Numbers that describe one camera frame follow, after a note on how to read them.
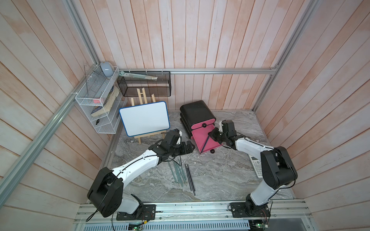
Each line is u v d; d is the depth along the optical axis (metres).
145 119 0.91
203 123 0.92
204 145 0.95
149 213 0.73
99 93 0.78
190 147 0.73
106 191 0.41
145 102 0.88
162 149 0.62
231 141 0.70
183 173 0.86
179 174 0.86
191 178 0.84
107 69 0.83
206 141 0.95
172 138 0.63
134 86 1.07
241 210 0.73
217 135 0.83
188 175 0.86
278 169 0.47
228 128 0.73
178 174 0.86
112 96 0.84
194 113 0.99
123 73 0.92
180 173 0.86
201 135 0.96
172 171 0.88
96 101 0.73
